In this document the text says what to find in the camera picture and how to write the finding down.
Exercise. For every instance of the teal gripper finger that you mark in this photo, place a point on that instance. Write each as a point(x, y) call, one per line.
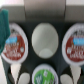
point(4, 26)

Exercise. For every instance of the green-lid kcup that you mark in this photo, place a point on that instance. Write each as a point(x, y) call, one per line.
point(42, 75)

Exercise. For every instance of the black kcup holder drawer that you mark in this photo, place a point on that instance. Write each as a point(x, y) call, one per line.
point(45, 23)

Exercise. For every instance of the red-lid kcup left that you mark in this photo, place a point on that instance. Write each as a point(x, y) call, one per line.
point(16, 46)

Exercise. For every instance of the red-lid kcup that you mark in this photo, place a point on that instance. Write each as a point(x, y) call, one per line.
point(16, 46)
point(73, 45)

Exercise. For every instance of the red-lid kcup right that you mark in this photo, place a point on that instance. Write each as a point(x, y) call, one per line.
point(73, 45)

